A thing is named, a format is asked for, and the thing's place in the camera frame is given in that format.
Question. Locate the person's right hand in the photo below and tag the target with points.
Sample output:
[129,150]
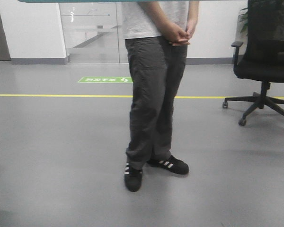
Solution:
[174,34]

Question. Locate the person's left hand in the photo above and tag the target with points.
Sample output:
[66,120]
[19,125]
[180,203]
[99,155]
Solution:
[190,27]

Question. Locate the light blue plastic bin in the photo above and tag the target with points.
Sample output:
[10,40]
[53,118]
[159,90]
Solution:
[85,1]

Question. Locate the standing person grey trousers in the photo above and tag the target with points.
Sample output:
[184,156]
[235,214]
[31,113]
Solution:
[156,68]

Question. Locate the green potted plant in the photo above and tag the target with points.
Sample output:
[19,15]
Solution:
[243,20]

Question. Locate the glass door panel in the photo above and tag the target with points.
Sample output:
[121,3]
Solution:
[93,32]

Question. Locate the green floor sign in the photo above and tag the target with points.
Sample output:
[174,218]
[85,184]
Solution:
[122,80]

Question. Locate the black office chair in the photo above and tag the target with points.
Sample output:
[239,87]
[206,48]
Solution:
[263,59]

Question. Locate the black left shoe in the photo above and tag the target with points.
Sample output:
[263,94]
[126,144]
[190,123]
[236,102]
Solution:
[172,164]

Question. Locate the black shoe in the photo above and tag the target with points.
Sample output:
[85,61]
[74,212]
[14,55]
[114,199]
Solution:
[132,178]
[172,164]

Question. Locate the black right shoe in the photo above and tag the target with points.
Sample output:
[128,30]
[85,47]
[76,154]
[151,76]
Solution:
[132,178]

